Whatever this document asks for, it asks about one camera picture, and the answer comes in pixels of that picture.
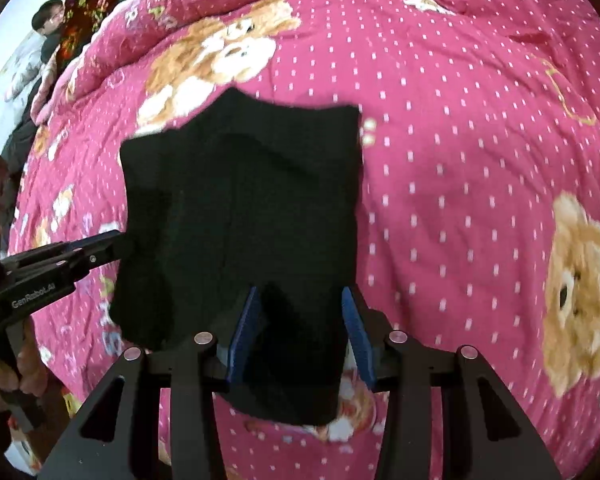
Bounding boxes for pink teddy bear quilt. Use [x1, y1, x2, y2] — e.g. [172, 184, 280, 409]
[5, 0, 600, 480]

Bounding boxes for black pants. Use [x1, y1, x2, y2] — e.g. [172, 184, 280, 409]
[111, 87, 365, 426]

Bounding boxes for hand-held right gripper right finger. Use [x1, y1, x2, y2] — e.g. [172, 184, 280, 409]
[341, 286, 563, 480]

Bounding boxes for person's left hand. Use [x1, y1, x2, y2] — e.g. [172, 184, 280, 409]
[0, 329, 56, 411]

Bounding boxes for white quilted cloth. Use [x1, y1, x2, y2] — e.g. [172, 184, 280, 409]
[0, 30, 47, 126]

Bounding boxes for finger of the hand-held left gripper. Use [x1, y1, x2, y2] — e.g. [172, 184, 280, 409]
[5, 242, 131, 291]
[0, 230, 124, 269]

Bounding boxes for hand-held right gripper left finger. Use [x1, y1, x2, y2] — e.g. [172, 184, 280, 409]
[37, 286, 267, 480]

